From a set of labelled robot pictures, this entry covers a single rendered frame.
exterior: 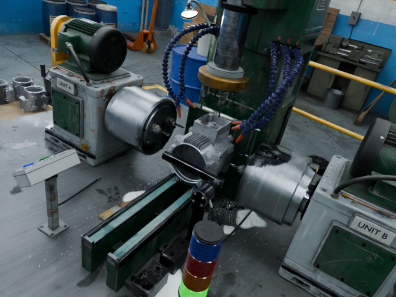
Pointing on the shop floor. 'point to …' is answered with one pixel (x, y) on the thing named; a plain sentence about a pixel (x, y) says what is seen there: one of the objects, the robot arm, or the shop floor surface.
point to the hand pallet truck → (144, 36)
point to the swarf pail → (333, 98)
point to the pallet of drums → (108, 11)
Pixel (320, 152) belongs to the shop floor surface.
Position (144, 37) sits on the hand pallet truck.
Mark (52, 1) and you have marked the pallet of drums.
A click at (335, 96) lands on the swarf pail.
